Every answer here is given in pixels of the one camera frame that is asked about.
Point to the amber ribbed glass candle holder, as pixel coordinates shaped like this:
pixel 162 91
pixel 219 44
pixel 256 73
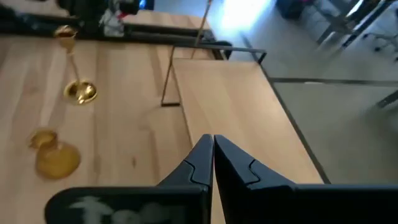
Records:
pixel 57 161

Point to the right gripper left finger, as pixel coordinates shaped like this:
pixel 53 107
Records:
pixel 174 202

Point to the black aluminium table frame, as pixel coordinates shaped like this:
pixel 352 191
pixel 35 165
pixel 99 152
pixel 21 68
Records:
pixel 161 35

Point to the wooden shelf with black frame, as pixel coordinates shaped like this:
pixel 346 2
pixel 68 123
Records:
pixel 242 118

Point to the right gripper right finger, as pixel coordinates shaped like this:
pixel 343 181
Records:
pixel 264 202

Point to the dark blue bundle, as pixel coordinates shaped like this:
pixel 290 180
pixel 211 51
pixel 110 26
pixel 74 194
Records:
pixel 292 7

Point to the grey metal furniture legs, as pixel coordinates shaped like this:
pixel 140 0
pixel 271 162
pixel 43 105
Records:
pixel 342 21

